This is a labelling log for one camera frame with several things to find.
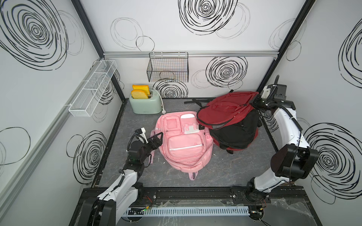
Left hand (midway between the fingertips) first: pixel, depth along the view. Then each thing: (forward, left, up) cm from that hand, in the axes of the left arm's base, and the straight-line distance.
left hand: (158, 135), depth 82 cm
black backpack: (+21, -63, -4) cm, 67 cm away
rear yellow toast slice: (+32, +13, +9) cm, 36 cm away
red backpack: (+19, -42, +5) cm, 47 cm away
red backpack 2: (+5, -50, -7) cm, 51 cm away
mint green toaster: (+28, +10, -5) cm, 30 cm away
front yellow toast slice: (+28, +17, +6) cm, 34 cm away
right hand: (+17, -55, +14) cm, 60 cm away
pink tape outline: (-1, -16, -10) cm, 19 cm away
